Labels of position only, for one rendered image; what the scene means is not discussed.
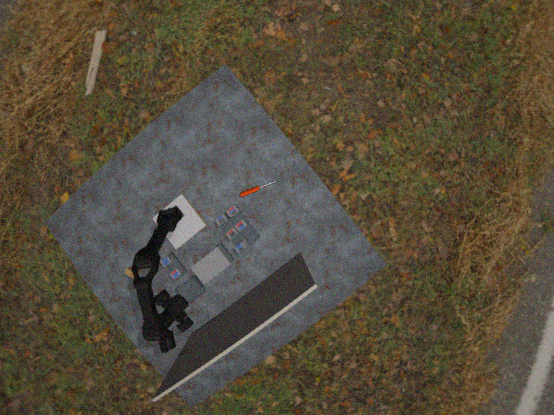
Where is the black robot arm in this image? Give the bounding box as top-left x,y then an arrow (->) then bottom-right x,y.
131,206 -> 189,353

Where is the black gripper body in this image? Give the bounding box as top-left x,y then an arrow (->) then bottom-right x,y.
154,289 -> 193,332

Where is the orange-handled screwdriver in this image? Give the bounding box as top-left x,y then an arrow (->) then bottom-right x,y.
239,181 -> 275,197

